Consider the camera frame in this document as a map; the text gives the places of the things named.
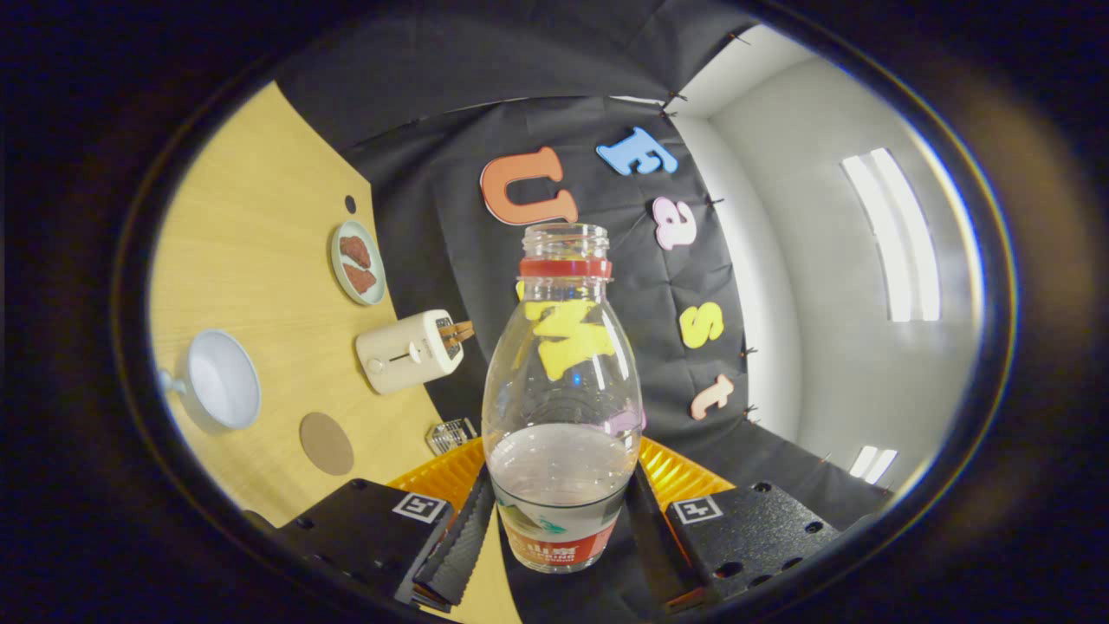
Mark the small pale green plate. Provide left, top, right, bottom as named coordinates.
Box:
left=330, top=219, right=387, bottom=306

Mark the small ceiling light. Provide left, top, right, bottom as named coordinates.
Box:
left=849, top=445, right=899, bottom=485

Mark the long ceiling light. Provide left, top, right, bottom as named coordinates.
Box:
left=840, top=147, right=942, bottom=323

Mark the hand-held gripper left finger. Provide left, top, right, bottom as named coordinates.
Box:
left=277, top=436, right=496, bottom=608

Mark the round brown coaster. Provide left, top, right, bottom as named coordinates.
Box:
left=299, top=412, right=355, bottom=477

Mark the clear plastic juice bottle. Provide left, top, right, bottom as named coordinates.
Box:
left=481, top=223, right=645, bottom=574

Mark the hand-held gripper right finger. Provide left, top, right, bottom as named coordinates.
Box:
left=626, top=436, right=843, bottom=612

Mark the pale grey cup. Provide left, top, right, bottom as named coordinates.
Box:
left=156, top=329, right=262, bottom=436

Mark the cream toaster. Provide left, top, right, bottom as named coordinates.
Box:
left=355, top=309, right=464, bottom=396

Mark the small wire basket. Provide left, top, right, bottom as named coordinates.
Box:
left=425, top=417, right=479, bottom=457

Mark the wooden table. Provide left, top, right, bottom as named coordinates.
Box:
left=149, top=81, right=521, bottom=624

